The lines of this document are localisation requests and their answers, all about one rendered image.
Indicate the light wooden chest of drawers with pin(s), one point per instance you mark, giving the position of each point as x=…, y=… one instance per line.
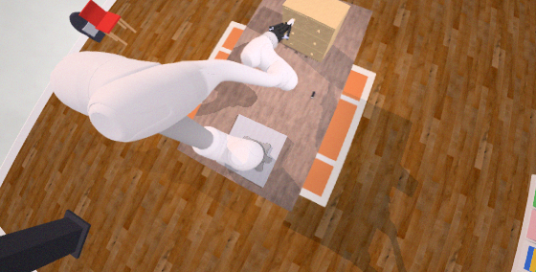
x=327, y=12

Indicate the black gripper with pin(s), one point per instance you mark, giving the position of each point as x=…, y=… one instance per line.
x=282, y=29

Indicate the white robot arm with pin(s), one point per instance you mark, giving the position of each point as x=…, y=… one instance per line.
x=136, y=99

